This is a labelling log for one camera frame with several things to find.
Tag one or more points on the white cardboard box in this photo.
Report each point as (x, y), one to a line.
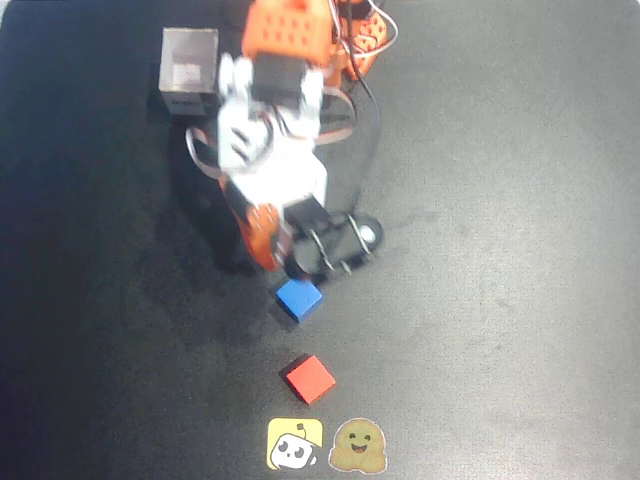
(187, 65)

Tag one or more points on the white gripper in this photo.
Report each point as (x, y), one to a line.
(261, 235)

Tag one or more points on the blue cube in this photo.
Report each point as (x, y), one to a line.
(300, 297)

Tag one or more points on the red cube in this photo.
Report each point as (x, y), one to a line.
(311, 379)

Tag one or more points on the yellow robot face sticker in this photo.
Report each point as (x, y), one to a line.
(294, 444)

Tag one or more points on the orange robot base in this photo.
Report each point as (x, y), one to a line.
(367, 42)

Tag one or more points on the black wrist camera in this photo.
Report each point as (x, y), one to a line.
(340, 242)

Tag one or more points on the hugging face emoji sticker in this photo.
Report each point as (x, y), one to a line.
(358, 446)

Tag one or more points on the orange and white robot arm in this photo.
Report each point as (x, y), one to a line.
(280, 45)

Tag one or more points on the black table mat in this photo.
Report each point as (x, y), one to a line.
(500, 250)

